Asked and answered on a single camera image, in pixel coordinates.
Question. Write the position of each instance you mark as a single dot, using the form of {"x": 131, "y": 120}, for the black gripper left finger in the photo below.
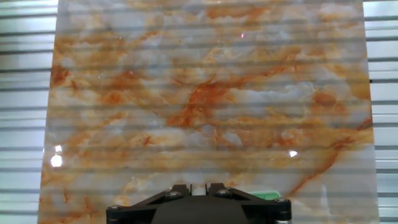
{"x": 133, "y": 213}

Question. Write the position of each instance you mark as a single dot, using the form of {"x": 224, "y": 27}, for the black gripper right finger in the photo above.
{"x": 269, "y": 213}

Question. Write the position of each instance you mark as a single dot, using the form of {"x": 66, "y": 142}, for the green pipette tip rack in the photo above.
{"x": 267, "y": 195}

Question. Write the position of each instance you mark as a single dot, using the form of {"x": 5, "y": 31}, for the clear plastic pipette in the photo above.
{"x": 199, "y": 190}

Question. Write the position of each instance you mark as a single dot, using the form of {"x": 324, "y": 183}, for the orange marble pattern mat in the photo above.
{"x": 217, "y": 93}

